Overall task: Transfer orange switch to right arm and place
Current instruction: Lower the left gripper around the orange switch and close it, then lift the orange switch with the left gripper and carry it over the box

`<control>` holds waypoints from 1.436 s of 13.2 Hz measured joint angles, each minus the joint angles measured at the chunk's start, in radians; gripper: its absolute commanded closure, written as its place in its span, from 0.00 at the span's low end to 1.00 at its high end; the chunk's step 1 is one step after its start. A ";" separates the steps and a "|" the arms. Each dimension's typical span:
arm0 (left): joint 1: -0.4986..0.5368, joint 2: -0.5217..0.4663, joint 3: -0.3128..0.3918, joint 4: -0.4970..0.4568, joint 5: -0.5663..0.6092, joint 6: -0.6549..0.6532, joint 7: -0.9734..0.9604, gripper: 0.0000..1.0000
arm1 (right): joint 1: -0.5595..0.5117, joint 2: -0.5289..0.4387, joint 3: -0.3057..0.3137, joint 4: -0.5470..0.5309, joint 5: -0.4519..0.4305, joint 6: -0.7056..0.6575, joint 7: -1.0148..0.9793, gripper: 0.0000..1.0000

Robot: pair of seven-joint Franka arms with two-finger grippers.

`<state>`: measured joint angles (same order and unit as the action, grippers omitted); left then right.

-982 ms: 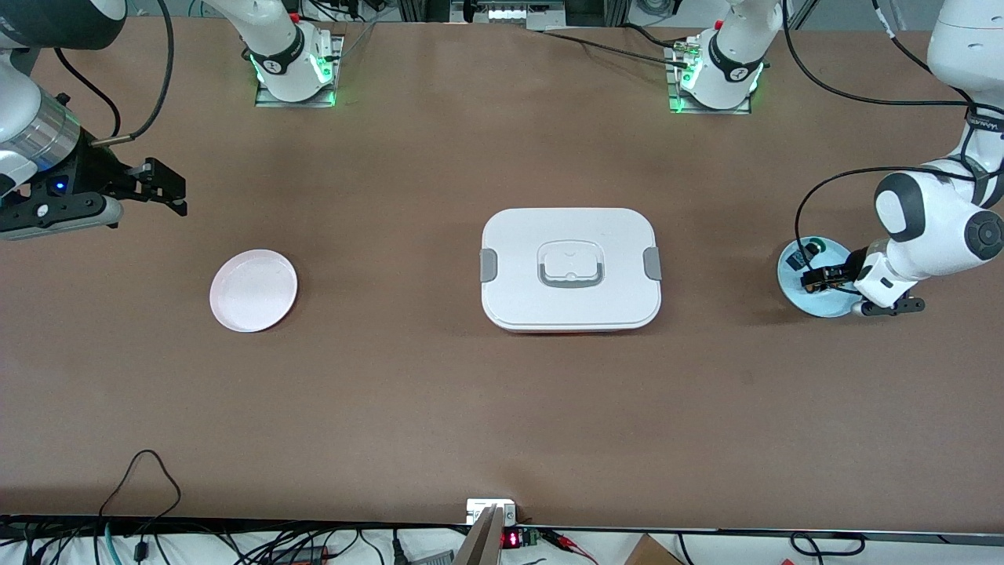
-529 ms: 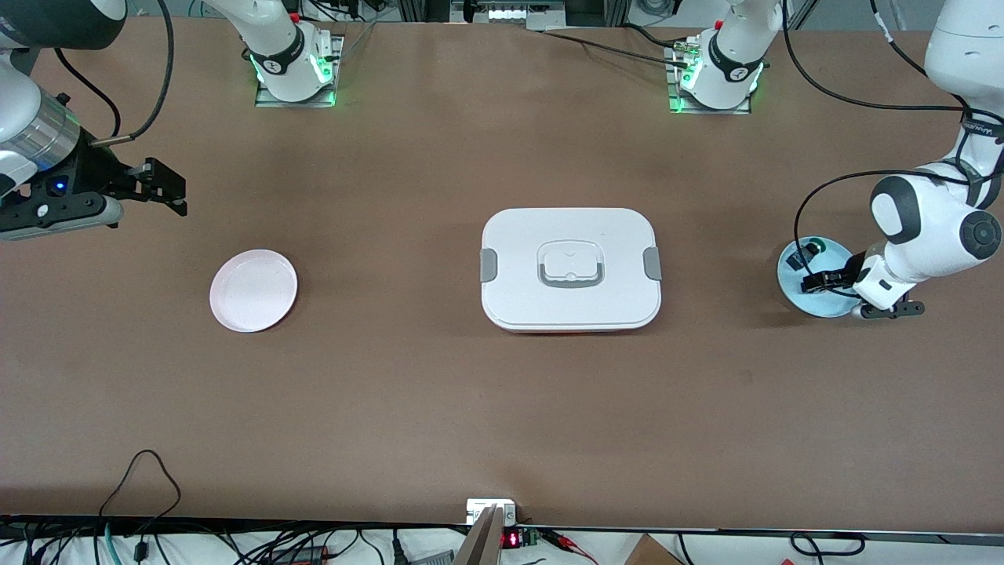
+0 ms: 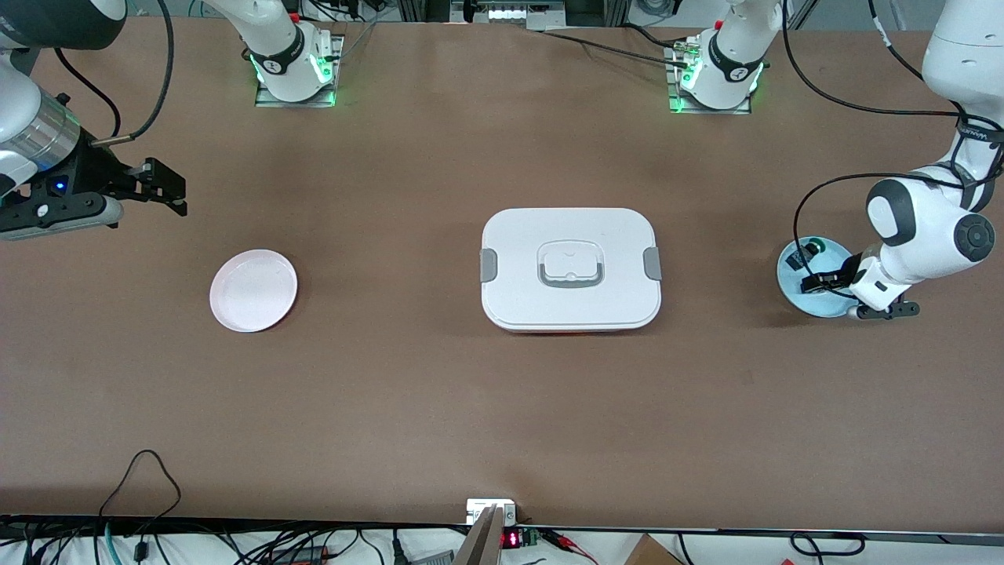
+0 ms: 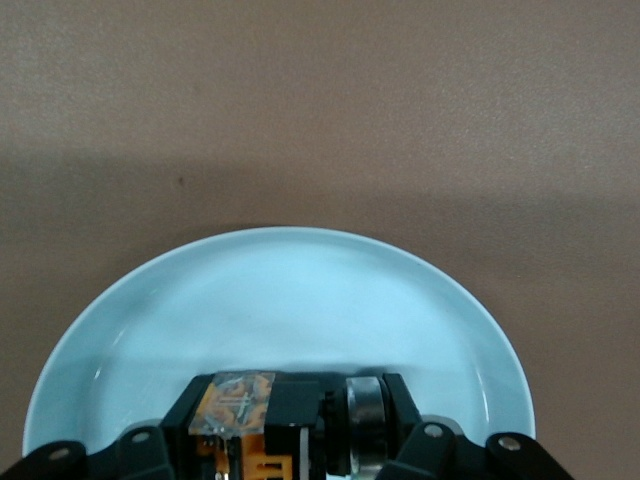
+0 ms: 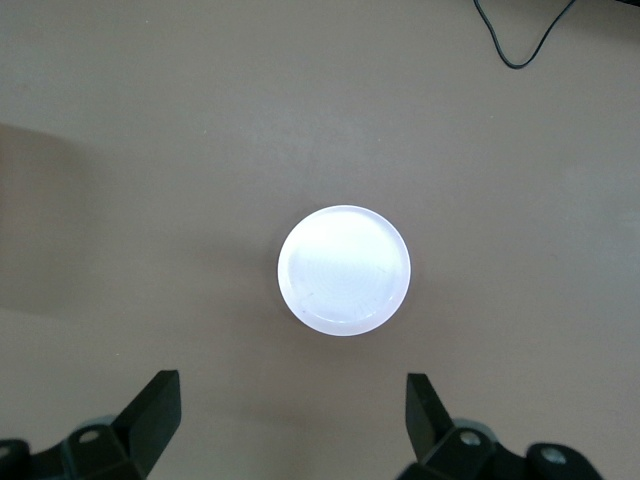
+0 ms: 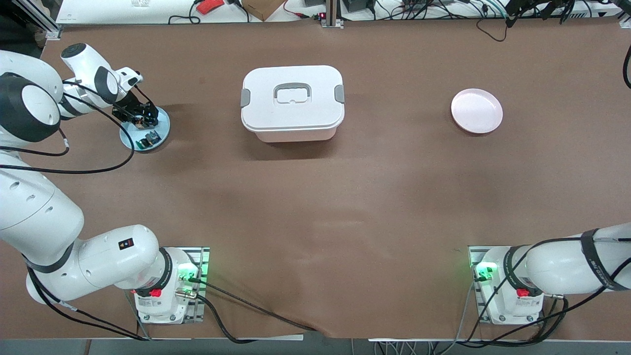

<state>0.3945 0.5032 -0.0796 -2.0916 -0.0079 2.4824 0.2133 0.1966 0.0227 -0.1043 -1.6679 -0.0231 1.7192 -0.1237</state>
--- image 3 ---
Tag small green-capped bottle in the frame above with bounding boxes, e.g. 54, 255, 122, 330
788, 237, 829, 272

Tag light blue round plate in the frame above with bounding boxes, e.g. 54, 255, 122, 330
777, 237, 861, 319

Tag pale pink round plate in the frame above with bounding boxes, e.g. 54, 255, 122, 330
209, 249, 299, 334

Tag white lunch box grey latches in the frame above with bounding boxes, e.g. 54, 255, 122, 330
480, 207, 663, 334

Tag brown cardboard box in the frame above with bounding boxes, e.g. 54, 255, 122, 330
623, 534, 685, 565

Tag red clip leads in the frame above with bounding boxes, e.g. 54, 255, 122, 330
541, 529, 598, 565

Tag black power adapter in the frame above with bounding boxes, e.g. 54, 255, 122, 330
269, 545, 332, 565

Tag grey device with white lights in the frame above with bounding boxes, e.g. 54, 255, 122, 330
450, 0, 567, 31

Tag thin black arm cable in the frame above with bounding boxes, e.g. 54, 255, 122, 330
53, 47, 123, 140

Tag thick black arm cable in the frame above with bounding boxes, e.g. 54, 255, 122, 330
90, 0, 175, 150

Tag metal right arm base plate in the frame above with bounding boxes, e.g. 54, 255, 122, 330
254, 35, 346, 108

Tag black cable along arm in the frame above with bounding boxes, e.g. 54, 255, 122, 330
781, 22, 1004, 133
867, 0, 969, 115

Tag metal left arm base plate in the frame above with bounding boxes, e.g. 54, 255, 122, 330
667, 39, 766, 115

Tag thin grey base cable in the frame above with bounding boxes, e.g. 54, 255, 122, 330
336, 20, 379, 62

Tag thin black looped table cable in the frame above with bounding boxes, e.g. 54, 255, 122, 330
98, 450, 183, 523

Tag black coiled cable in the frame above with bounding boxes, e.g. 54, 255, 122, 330
788, 531, 868, 560

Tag short black base cable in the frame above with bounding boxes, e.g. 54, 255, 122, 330
626, 22, 685, 49

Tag long black base cable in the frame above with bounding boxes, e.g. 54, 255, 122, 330
540, 30, 693, 68

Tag grey camera post white plate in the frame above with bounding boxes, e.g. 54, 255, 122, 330
453, 498, 519, 565

